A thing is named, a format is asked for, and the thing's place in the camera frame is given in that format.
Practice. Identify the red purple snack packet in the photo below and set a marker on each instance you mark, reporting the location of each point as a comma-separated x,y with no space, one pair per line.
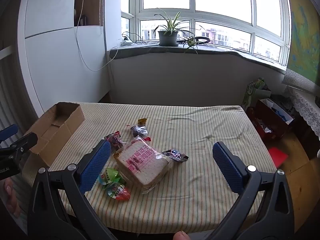
114,140

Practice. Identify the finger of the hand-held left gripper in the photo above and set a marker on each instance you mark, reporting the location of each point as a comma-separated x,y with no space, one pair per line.
25,141
8,131

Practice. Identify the white wardrobe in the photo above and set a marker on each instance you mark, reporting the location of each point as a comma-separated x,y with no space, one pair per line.
57,67

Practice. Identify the green gift bag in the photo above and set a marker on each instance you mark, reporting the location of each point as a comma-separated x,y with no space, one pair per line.
250,97

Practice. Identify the wall map poster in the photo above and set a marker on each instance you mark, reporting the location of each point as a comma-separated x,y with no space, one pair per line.
305,42

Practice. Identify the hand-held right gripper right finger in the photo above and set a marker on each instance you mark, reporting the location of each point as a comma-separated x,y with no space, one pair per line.
226,165

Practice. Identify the red paper sheet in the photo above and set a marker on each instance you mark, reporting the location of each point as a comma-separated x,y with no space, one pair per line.
277,156

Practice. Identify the white lace cloth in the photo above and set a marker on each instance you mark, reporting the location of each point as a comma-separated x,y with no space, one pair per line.
305,105

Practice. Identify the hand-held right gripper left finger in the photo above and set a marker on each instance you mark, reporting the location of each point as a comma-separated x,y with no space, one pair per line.
96,162

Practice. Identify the small spider plant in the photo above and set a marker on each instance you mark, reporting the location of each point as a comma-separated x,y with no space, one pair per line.
191,43

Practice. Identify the wooden shelf niche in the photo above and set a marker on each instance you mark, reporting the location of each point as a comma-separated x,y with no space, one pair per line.
91,7

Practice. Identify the white power strip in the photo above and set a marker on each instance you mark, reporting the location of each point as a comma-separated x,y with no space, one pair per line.
126,42

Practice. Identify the red green candy packet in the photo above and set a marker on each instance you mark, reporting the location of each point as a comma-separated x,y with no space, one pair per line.
118,192

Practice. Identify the brown cardboard box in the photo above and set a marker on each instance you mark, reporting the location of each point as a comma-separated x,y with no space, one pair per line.
62,127

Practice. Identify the yellow snack packet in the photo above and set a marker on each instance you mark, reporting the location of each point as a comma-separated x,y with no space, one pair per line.
142,121

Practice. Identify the person's right hand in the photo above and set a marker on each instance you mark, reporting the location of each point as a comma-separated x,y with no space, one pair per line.
182,236

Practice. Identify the person's left hand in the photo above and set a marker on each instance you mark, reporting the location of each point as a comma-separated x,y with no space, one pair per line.
11,200

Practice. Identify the sliced bread packet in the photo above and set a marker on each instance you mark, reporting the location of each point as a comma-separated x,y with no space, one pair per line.
142,165

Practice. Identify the potted spider plant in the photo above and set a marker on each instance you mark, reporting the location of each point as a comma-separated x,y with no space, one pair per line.
168,38

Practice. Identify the black snack packet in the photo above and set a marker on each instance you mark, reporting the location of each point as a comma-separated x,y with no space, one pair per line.
175,155

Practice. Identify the white radiator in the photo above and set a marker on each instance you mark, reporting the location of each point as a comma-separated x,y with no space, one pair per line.
10,105

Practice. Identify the dark red snack packet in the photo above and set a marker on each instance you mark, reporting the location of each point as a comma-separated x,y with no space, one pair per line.
138,130

